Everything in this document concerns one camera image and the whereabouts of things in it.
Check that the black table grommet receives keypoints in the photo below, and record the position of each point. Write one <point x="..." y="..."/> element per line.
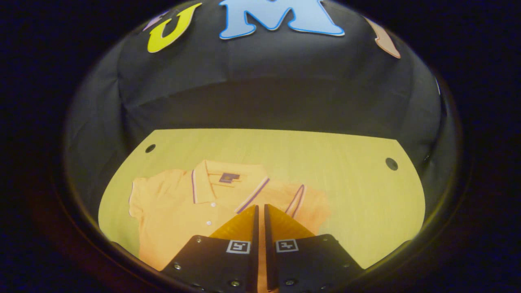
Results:
<point x="150" y="148"/>
<point x="391" y="164"/>

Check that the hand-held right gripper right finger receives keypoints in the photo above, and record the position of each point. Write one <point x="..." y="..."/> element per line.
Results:
<point x="269" y="244"/>

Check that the orange polo T-shirt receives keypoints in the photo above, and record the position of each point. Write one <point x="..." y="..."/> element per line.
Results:
<point x="175" y="211"/>

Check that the black backdrop cloth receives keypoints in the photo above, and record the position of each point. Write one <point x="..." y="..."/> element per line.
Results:
<point x="260" y="89"/>

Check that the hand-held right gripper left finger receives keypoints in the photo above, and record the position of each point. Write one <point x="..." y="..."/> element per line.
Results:
<point x="254" y="244"/>

